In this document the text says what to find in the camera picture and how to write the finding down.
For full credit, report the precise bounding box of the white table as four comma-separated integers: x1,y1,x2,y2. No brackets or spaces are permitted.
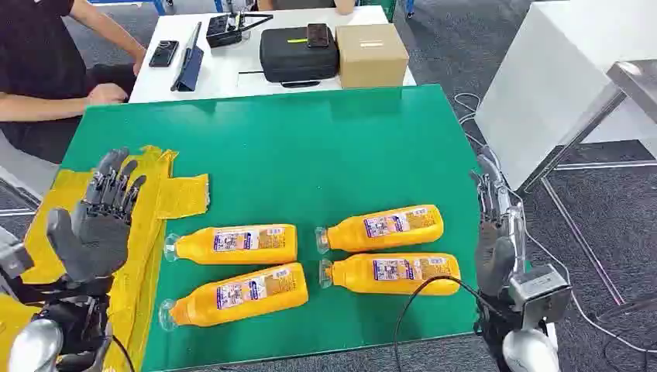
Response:
128,5,418,105

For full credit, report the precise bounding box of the person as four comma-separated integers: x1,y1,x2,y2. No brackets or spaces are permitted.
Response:
253,0,356,16
0,0,137,165

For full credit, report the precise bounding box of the orange drink bottle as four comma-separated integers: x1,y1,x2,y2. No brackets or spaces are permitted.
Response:
157,262,310,332
314,204,445,256
318,252,462,298
163,223,299,266

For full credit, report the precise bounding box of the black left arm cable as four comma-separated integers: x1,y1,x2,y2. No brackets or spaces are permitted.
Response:
112,334,136,372

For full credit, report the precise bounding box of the white cabinet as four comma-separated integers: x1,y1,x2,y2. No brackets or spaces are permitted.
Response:
474,0,657,192

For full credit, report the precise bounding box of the green table mat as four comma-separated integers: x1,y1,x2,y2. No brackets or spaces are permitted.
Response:
60,84,482,372

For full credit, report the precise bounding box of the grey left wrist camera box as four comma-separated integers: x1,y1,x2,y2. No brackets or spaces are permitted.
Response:
0,226,35,281

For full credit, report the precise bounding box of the steel bench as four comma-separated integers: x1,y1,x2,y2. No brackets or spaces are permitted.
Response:
515,59,657,322

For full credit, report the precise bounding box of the tablet with blue cover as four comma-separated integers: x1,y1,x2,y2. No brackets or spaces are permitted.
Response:
170,21,205,94

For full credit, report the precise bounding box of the black remote controller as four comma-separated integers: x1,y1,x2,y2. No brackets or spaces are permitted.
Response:
205,12,274,50

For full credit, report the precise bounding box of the black floor cable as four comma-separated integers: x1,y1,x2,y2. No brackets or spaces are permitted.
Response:
601,328,657,372

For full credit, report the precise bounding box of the green crate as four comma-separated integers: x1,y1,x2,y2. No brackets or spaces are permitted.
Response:
359,0,397,22

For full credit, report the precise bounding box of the black carrying case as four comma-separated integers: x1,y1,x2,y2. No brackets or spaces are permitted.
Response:
259,26,341,88

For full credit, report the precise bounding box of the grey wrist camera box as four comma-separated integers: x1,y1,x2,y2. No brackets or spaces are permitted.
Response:
0,226,35,281
507,264,573,329

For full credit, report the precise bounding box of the brown cardboard box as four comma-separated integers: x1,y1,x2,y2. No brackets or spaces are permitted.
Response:
335,22,411,90

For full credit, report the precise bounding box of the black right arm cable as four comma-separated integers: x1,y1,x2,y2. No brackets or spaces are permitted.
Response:
392,275,495,372

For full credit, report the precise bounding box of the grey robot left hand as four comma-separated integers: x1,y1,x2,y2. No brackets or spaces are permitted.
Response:
46,147,148,284

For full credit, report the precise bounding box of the white floor cable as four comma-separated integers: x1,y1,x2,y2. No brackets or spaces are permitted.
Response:
452,92,657,355

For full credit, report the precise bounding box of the black smartphone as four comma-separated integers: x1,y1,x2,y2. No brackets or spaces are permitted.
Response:
306,22,331,50
148,40,180,69

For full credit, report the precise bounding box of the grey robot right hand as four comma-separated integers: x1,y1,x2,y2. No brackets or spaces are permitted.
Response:
468,153,519,300

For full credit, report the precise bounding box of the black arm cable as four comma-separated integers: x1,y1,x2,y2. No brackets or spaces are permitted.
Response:
112,334,136,372
392,275,495,372

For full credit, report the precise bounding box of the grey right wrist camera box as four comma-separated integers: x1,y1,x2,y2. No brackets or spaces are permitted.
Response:
507,264,573,329

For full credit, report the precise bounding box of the yellow plastic sheet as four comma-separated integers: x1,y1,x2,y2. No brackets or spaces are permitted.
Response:
0,145,212,372

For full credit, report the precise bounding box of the person's right hand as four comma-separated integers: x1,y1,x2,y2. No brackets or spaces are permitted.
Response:
84,81,129,108

